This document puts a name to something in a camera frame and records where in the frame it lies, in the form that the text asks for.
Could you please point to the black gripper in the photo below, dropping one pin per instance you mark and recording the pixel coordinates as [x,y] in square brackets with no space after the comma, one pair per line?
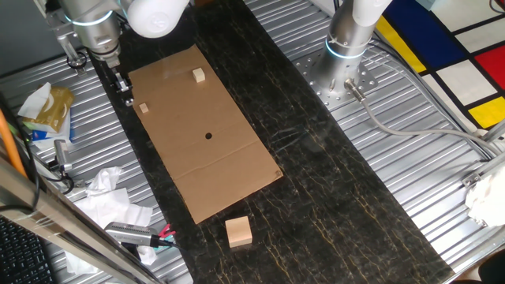
[114,70]

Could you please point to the small wooden cube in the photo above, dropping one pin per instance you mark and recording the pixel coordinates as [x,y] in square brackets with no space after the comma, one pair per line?
[144,107]

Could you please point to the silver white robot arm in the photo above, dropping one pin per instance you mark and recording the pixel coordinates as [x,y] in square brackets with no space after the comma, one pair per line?
[94,27]

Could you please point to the large wooden block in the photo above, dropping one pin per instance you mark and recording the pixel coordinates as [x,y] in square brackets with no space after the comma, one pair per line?
[238,232]

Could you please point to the thin metal pole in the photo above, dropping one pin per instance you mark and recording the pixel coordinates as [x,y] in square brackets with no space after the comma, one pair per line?
[77,62]

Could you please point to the yellow tissue pack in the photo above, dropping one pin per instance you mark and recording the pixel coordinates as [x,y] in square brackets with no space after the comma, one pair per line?
[55,110]

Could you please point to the medium wooden cube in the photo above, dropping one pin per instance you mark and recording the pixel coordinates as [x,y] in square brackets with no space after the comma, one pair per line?
[199,75]

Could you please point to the crumpled white tissue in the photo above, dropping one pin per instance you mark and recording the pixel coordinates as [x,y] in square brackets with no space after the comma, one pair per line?
[103,179]

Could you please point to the blue white tissue pack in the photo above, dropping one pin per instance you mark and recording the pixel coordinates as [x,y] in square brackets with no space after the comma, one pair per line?
[43,136]

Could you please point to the brown cardboard sheet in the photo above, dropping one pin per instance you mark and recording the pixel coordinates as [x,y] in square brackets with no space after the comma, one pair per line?
[221,169]

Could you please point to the orange tube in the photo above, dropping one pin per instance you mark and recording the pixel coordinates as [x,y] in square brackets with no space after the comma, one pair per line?
[10,144]

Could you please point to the red clothespin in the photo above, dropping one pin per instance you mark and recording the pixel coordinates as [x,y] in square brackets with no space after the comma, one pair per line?
[166,231]

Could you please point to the teal clothespin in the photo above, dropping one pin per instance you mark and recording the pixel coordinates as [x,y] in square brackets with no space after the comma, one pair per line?
[169,238]

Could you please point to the black keyboard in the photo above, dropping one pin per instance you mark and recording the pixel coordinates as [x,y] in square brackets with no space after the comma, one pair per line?
[19,256]

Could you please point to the colourful rectangle pattern mat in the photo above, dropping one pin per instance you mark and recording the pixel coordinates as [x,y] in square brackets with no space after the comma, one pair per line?
[422,31]

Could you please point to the white crumpled cloth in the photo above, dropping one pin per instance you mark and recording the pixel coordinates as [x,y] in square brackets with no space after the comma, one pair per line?
[487,197]

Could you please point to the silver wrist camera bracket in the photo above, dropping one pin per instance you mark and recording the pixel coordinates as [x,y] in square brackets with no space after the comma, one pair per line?
[62,33]

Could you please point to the silver camera on mount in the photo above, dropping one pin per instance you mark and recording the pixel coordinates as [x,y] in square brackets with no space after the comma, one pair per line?
[62,152]

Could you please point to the ribbed silver camera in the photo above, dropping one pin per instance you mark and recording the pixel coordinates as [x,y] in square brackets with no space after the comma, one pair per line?
[126,232]

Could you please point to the aluminium frame beam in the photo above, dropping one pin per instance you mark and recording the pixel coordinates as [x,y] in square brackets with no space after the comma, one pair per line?
[59,221]

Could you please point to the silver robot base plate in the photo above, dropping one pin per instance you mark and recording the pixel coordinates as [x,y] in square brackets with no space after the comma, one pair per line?
[315,84]

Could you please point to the aluminium frame profile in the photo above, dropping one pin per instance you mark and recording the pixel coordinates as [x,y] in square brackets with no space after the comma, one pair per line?
[485,167]

